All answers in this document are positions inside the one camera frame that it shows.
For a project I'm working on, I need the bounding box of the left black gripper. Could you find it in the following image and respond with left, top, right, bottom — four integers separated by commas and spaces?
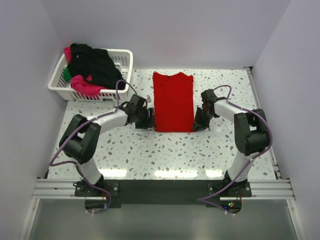
134, 107, 156, 130

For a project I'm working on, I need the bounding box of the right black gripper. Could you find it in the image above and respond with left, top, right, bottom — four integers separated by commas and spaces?
191, 107, 215, 133

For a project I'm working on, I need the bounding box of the red t shirt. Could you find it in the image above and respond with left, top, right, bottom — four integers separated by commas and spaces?
152, 72, 194, 133

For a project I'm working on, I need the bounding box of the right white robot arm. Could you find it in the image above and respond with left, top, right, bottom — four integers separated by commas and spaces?
192, 89, 273, 197

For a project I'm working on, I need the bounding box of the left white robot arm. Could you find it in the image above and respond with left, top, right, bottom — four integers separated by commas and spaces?
57, 94, 156, 196

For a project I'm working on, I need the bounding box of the white plastic laundry basket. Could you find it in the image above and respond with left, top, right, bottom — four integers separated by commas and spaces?
47, 48, 134, 103

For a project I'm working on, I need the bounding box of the pink t shirt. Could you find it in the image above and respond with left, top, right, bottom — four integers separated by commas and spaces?
63, 46, 107, 97

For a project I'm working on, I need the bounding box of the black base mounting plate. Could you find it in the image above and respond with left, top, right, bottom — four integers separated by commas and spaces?
73, 179, 252, 213

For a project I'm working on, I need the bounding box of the black t shirt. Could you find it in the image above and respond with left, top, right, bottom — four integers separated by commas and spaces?
67, 43, 125, 90

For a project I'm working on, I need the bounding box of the green t shirt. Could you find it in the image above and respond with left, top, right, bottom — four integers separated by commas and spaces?
63, 66, 72, 83

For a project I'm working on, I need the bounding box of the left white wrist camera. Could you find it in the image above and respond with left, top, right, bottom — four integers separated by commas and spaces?
144, 95, 152, 104

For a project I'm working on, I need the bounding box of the aluminium frame rail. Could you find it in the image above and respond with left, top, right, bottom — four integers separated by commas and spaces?
31, 178, 295, 200

